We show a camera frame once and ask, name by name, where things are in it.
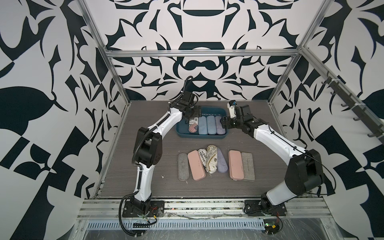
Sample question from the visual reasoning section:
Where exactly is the aluminium frame corner post right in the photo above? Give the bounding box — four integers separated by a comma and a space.
268, 0, 334, 105

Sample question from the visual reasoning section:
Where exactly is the blue denim glasses case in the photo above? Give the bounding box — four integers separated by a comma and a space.
207, 116, 217, 135

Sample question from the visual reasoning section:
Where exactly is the white slotted cable duct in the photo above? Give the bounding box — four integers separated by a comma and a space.
87, 219, 265, 231

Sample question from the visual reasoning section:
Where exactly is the aluminium frame back crossbar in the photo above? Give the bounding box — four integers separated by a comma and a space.
108, 49, 296, 58

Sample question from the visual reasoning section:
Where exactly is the aluminium frame corner post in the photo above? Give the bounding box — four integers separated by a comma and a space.
76, 0, 131, 106
268, 0, 334, 105

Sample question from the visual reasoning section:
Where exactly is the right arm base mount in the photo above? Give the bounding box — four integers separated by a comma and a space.
243, 200, 287, 217

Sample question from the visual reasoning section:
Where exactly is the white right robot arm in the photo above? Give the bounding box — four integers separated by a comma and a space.
221, 100, 325, 212

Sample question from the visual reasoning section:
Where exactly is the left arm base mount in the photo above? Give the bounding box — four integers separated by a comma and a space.
122, 199, 165, 218

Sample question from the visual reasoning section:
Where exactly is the aluminium frame corner post left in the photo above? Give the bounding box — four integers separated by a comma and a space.
76, 0, 131, 106

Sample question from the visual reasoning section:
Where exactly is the pink glasses case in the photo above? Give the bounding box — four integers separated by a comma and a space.
229, 150, 244, 181
188, 150, 206, 181

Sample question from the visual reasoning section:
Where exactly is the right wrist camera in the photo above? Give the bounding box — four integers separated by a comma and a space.
227, 100, 237, 119

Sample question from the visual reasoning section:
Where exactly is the pink glasses case right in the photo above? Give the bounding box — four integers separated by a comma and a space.
229, 150, 244, 181

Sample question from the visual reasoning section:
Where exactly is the text print glasses case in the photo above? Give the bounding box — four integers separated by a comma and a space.
198, 148, 208, 172

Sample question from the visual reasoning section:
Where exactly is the pink glasses case left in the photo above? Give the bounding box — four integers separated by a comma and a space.
188, 150, 206, 181

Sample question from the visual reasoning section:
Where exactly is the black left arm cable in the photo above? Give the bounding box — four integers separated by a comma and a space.
118, 191, 158, 238

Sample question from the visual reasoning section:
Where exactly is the light blue fabric glasses case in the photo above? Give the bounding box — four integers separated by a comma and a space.
198, 116, 208, 135

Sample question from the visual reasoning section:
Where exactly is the lavender fabric glasses case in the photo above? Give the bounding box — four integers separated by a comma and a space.
215, 116, 226, 135
217, 148, 229, 173

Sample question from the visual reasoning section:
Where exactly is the map print glasses case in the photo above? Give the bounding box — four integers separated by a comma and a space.
206, 145, 218, 174

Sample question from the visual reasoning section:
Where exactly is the newspaper flag print glasses case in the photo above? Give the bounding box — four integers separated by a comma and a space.
188, 118, 199, 135

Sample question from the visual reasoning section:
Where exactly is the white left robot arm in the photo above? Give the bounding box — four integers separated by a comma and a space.
132, 91, 202, 203

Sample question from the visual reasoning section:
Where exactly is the grey felt flat glasses case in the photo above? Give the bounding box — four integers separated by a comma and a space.
241, 152, 256, 182

